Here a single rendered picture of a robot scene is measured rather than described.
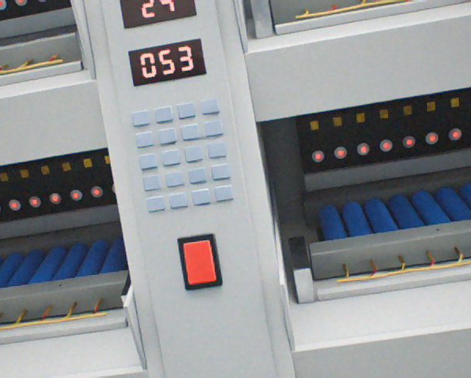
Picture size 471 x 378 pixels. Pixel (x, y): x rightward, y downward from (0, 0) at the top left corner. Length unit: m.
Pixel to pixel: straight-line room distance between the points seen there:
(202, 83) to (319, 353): 0.18
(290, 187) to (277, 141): 0.05
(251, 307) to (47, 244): 0.25
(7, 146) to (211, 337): 0.18
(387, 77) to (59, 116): 0.21
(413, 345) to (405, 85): 0.16
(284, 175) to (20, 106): 0.27
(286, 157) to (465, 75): 0.22
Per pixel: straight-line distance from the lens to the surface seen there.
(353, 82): 0.37
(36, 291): 0.47
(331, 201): 0.51
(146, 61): 0.36
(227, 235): 0.35
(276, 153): 0.55
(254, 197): 0.35
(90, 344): 0.43
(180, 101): 0.36
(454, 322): 0.39
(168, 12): 0.36
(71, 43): 0.45
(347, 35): 0.36
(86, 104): 0.38
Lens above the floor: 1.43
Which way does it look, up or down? 3 degrees down
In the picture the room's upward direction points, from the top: 9 degrees counter-clockwise
